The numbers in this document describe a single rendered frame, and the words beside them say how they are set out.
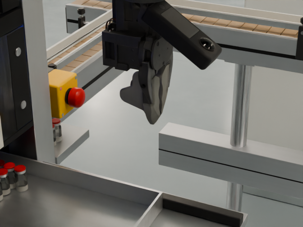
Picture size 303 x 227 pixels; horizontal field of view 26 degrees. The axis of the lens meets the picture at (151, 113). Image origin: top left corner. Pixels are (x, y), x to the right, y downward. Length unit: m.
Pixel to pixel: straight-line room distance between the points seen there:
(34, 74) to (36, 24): 0.09
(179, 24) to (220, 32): 0.92
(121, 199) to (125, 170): 1.72
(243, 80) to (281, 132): 0.74
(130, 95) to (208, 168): 1.11
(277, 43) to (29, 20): 0.83
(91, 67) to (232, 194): 0.72
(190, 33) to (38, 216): 0.44
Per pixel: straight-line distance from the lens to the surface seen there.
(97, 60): 1.62
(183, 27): 0.91
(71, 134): 1.39
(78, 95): 1.27
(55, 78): 1.29
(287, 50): 1.79
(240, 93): 1.92
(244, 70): 1.89
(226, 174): 2.05
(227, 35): 1.82
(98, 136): 3.17
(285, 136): 2.61
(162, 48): 0.94
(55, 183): 1.23
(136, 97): 0.97
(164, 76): 0.98
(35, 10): 1.16
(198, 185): 2.81
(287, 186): 2.00
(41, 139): 1.25
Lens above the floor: 1.56
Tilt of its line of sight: 28 degrees down
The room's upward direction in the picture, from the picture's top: straight up
